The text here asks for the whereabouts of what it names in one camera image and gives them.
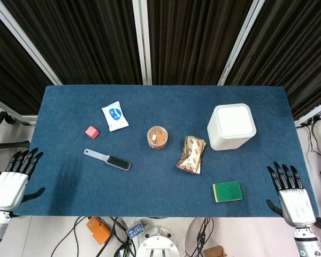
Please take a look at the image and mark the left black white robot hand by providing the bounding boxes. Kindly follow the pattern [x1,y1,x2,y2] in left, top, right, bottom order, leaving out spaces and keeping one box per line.
[0,148,46,211]

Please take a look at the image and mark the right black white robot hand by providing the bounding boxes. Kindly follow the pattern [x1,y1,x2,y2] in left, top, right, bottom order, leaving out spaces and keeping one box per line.
[266,161,317,229]

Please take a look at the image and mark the green yellow sponge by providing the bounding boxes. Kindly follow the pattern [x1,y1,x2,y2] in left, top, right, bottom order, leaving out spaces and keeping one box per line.
[212,181,243,203]

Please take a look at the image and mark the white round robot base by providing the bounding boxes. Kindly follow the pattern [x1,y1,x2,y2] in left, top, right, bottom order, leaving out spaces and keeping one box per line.
[136,226,181,257]

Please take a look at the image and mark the white square container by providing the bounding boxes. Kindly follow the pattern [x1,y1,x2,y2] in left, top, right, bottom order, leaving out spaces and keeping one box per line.
[207,103,257,150]

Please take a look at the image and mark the black office chair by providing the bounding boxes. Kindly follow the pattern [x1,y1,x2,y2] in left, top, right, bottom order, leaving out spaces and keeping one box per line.
[0,111,30,154]

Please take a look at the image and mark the brown cardboard piece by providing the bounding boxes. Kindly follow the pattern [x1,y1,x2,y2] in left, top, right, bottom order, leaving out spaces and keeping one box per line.
[203,245,227,257]

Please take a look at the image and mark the orange box device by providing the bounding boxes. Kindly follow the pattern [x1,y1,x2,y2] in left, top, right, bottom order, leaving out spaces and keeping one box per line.
[86,216,112,245]

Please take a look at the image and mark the pink foam cube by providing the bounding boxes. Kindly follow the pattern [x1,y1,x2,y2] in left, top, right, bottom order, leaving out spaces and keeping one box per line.
[85,126,100,140]

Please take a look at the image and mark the grey round floor plate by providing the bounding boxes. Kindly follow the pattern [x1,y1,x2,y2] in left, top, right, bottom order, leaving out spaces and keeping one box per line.
[184,217,215,255]

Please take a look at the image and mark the dark pleated curtain panel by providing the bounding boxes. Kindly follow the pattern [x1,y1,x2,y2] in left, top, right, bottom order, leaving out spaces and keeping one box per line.
[0,7,56,115]
[146,0,254,86]
[0,0,144,86]
[226,0,321,120]

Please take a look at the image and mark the grey brush black bristles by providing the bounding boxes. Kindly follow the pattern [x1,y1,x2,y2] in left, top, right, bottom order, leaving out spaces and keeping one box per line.
[83,148,132,171]

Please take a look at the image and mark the gold red snack package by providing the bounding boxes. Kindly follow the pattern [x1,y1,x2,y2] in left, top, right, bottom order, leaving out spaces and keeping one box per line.
[175,135,207,175]

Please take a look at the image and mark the white blue wipes packet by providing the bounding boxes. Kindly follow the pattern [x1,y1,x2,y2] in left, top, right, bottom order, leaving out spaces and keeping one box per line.
[101,100,129,132]

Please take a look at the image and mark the blue circuit board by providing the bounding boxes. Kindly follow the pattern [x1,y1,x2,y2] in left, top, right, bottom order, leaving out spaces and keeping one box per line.
[126,219,145,239]

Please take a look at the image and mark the blue carpet table cover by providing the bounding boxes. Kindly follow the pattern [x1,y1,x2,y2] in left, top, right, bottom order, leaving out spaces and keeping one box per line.
[12,85,319,218]

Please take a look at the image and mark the clear jar of rubber bands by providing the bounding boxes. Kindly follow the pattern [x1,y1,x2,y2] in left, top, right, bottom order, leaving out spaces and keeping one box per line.
[147,125,169,151]

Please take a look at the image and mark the white frame rail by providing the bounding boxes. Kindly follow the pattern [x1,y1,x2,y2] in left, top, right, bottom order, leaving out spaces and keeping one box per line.
[0,94,39,124]
[294,97,321,127]

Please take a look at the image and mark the black cable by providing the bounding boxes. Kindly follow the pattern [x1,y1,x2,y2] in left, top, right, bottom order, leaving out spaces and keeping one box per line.
[97,216,136,257]
[52,216,89,257]
[194,217,215,257]

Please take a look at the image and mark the white frame post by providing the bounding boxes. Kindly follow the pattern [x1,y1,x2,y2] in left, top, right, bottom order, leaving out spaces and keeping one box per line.
[0,0,63,86]
[132,0,152,86]
[217,0,268,86]

